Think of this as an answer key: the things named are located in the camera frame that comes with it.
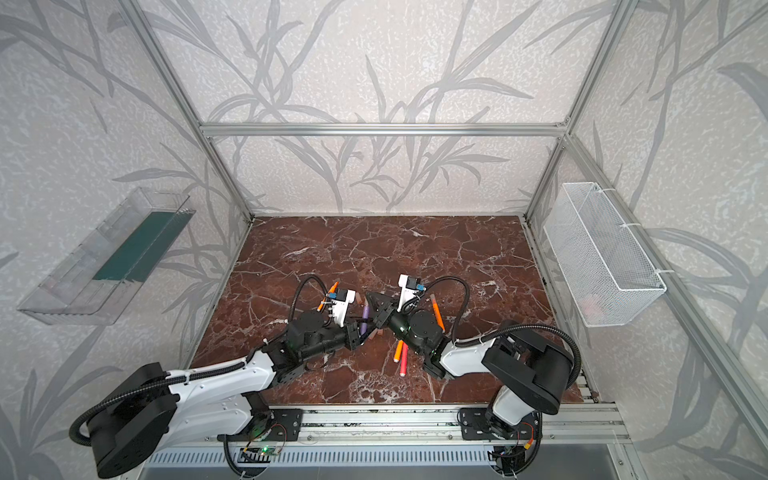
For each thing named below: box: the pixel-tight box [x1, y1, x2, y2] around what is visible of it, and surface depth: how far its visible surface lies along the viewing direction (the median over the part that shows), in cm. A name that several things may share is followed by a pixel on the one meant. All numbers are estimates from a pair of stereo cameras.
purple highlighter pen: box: [360, 304, 369, 335], surface depth 77 cm
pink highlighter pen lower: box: [400, 342, 409, 377], surface depth 86 cm
